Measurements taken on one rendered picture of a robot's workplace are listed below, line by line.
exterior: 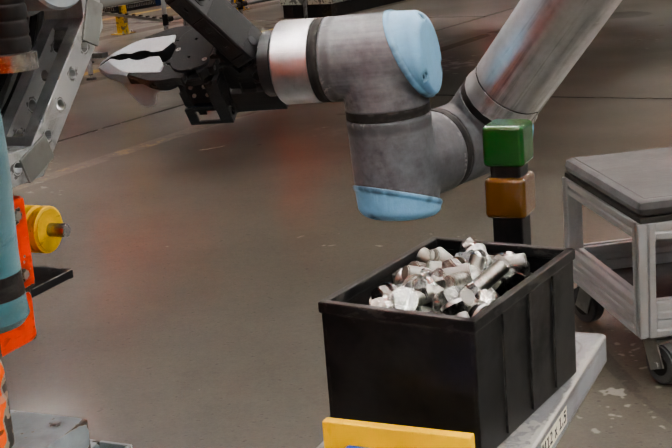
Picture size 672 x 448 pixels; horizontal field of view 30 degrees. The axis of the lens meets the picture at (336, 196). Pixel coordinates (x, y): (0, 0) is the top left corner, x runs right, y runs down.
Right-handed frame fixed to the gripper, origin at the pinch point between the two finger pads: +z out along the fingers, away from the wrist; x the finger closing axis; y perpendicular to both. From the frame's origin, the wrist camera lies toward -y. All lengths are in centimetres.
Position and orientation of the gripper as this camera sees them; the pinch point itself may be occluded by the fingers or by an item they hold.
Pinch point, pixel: (108, 61)
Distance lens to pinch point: 142.8
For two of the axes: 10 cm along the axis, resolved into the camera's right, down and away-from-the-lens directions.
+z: -9.4, 0.4, 3.3
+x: 2.0, -7.3, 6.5
